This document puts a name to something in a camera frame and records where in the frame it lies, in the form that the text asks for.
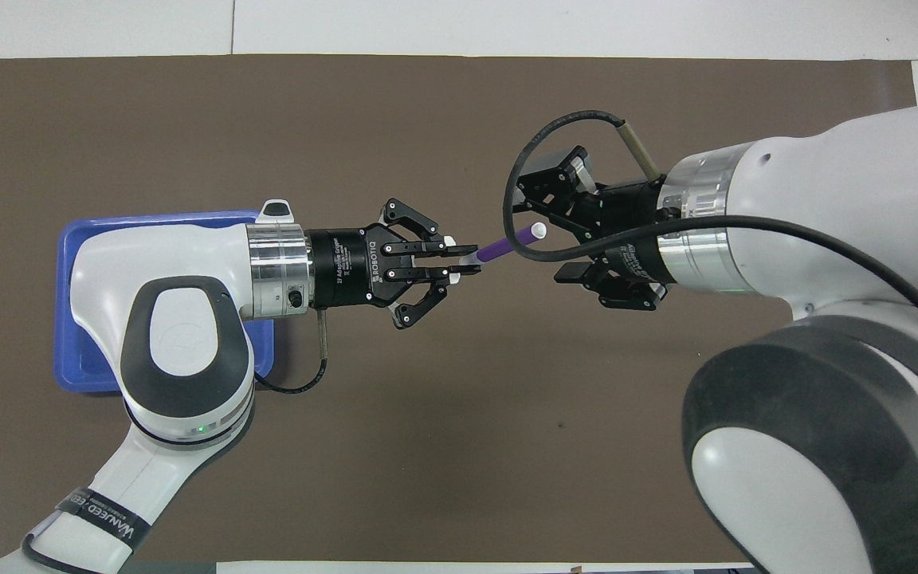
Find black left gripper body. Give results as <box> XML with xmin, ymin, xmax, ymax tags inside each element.
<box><xmin>304</xmin><ymin>226</ymin><xmax>387</xmax><ymax>311</ymax></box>

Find brown table mat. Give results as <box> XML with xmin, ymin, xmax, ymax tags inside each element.
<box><xmin>0</xmin><ymin>54</ymin><xmax>918</xmax><ymax>563</ymax></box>

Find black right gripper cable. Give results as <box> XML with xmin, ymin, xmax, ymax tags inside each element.
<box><xmin>503</xmin><ymin>110</ymin><xmax>918</xmax><ymax>352</ymax></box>

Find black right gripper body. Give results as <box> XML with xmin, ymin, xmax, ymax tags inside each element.
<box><xmin>586</xmin><ymin>179</ymin><xmax>677</xmax><ymax>286</ymax></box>

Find blue plastic tray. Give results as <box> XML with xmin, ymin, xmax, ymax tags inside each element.
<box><xmin>54</xmin><ymin>209</ymin><xmax>277</xmax><ymax>395</ymax></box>

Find purple marker pen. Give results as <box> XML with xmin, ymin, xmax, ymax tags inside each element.
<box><xmin>459</xmin><ymin>222</ymin><xmax>547</xmax><ymax>268</ymax></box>

